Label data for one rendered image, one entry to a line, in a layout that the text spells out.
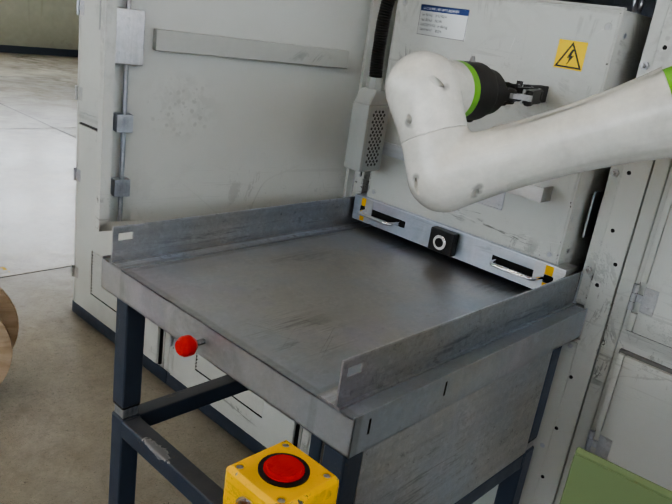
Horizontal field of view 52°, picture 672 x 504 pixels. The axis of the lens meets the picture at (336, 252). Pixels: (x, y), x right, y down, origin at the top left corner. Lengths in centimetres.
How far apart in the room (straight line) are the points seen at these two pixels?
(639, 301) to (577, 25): 51
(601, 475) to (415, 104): 59
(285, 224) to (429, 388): 64
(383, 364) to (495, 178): 30
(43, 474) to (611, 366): 152
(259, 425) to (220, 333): 113
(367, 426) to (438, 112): 44
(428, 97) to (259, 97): 64
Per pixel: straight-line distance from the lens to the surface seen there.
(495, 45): 143
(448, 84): 101
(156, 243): 131
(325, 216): 159
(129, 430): 140
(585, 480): 58
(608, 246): 139
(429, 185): 98
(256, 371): 100
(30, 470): 220
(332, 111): 167
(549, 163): 97
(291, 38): 158
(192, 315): 110
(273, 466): 68
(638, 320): 138
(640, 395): 142
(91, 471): 217
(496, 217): 143
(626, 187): 137
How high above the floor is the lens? 131
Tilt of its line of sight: 19 degrees down
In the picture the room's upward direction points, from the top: 9 degrees clockwise
